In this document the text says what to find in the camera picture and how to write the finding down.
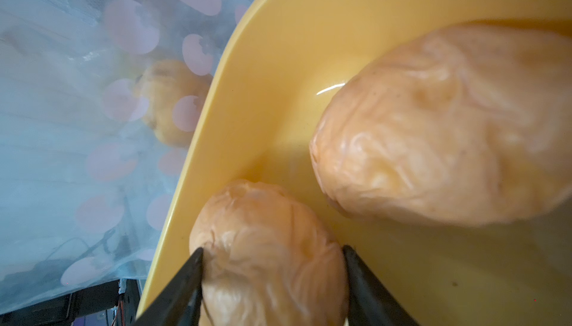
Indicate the yellow plastic tray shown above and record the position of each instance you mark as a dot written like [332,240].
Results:
[282,65]

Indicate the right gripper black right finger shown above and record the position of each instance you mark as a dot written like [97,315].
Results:
[370,302]

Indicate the small potato inside bag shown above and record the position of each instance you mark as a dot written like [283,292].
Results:
[176,97]

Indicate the pale orange potato in tray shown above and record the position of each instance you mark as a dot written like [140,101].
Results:
[468,125]

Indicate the pale orange potato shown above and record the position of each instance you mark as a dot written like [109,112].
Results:
[468,125]
[268,260]

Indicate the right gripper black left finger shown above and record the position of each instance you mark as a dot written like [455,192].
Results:
[181,299]

